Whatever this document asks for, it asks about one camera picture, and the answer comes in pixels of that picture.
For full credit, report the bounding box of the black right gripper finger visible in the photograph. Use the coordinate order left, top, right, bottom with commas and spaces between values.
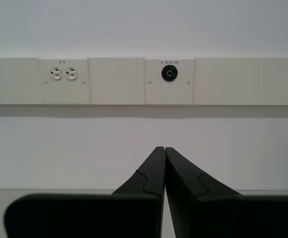
165, 147, 288, 238
4, 146, 165, 238

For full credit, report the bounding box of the beige round-socket cover plate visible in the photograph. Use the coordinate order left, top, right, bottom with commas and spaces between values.
144, 57, 196, 105

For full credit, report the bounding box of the blank beige cover plate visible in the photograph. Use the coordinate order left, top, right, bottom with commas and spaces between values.
87, 57, 145, 105

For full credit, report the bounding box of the beige duplex outlet cover plate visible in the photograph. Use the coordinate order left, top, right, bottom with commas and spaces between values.
38, 57, 91, 105

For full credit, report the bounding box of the black round twist-lock socket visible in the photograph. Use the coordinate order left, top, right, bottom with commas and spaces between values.
161, 64, 178, 81

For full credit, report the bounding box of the white electrical socket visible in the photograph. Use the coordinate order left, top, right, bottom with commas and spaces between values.
50, 66, 62, 81
66, 66, 78, 81

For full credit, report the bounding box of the beige wall power raceway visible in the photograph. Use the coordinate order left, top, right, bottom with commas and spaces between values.
0, 57, 288, 117

